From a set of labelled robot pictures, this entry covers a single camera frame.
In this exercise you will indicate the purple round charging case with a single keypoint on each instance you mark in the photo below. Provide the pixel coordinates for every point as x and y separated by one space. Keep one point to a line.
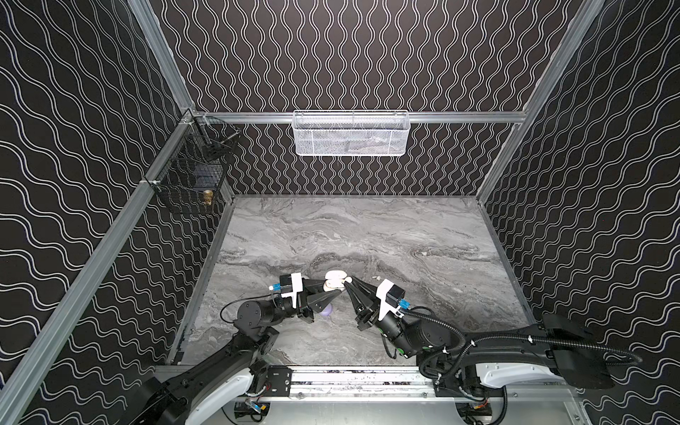
327 311

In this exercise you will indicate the cream earbud charging case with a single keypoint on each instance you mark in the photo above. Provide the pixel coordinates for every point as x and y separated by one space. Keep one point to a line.
336 280

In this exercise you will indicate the small brass object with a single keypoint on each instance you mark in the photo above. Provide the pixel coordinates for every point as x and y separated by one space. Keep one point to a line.
208 197

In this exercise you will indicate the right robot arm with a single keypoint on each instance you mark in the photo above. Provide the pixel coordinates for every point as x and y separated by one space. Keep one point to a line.
474 363

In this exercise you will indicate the black wire basket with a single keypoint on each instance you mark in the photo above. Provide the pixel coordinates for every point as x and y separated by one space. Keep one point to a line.
200 161

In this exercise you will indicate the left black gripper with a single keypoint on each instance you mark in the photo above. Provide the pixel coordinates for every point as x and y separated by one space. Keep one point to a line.
306 300

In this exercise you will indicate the white wire mesh basket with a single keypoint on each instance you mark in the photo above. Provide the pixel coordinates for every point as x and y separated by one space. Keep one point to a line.
346 133

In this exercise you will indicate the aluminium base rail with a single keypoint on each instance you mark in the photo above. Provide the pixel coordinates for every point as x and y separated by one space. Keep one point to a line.
363 384

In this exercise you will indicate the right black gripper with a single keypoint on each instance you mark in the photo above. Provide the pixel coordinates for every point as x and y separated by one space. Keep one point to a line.
369 307

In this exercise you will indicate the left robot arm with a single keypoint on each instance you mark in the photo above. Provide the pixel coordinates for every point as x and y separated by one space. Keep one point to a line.
238 368

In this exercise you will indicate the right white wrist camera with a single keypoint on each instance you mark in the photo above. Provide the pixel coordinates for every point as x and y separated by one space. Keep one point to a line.
391 299

